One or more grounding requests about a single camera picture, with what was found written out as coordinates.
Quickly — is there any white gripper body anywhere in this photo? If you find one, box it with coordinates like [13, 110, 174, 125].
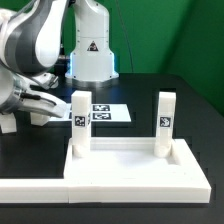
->
[6, 87, 66, 118]

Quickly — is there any white desk top tray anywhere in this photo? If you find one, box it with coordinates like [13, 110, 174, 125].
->
[64, 137, 202, 185]

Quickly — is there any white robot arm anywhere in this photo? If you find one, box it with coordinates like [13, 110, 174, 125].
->
[0, 0, 118, 117]

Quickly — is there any fiducial marker plate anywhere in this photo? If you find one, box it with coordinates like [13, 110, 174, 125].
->
[50, 103, 131, 122]

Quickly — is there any white L-shaped corner guide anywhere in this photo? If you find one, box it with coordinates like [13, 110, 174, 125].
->
[0, 142, 212, 204]

